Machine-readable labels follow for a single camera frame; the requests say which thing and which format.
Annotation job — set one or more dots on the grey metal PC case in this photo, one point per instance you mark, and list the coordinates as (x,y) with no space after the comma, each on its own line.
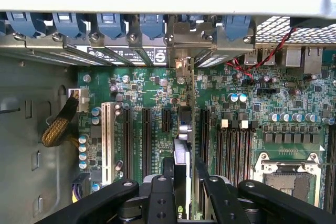
(26,129)

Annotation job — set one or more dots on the long black expansion slot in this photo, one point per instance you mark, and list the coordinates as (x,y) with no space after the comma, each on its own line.
(147,142)
(205,134)
(128,142)

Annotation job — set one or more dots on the white expansion slot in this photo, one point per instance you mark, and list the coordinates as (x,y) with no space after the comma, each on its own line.
(107,140)

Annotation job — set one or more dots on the black RAM slot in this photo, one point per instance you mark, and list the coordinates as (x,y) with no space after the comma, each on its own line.
(249,153)
(231,155)
(221,153)
(240,155)

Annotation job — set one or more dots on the black white label sticker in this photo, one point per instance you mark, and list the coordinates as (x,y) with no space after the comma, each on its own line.
(157,56)

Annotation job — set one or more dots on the short black expansion slot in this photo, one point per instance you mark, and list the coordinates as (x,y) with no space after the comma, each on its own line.
(166,120)

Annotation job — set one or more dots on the metal ethernet port block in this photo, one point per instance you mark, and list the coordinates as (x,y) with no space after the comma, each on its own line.
(312,60)

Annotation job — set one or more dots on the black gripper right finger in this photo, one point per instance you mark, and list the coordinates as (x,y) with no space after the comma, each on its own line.
(223,203)

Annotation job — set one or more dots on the green motherboard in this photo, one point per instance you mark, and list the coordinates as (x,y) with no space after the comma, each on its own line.
(157,90)

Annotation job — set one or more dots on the silver blue capacitor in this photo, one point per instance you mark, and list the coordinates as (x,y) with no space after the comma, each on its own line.
(83,156)
(96,111)
(83,165)
(297,117)
(284,117)
(328,121)
(242,97)
(83,139)
(310,117)
(273,117)
(96,120)
(232,97)

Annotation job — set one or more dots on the black case fan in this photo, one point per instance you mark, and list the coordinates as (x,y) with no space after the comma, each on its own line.
(312,22)

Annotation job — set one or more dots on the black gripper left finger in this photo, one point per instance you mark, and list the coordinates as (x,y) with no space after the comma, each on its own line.
(161,200)

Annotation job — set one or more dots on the blue slot retention clip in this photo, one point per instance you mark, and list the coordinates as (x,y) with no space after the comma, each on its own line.
(68,24)
(152,26)
(110,24)
(21,23)
(236,27)

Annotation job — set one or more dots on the metal USB port block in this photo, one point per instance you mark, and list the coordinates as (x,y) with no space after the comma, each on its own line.
(258,56)

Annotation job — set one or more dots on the metal rear port block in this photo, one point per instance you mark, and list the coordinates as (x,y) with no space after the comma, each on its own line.
(290,57)

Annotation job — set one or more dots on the white power connector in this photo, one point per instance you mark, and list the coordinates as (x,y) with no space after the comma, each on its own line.
(82,100)

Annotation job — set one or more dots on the metal slot cover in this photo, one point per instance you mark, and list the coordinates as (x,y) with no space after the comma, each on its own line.
(223,53)
(143,53)
(84,54)
(47,54)

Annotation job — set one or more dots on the CPU socket locking lever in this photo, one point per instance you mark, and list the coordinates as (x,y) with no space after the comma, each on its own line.
(288,164)

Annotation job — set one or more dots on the metal CPU socket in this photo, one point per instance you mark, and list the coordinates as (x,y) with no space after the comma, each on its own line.
(288,182)

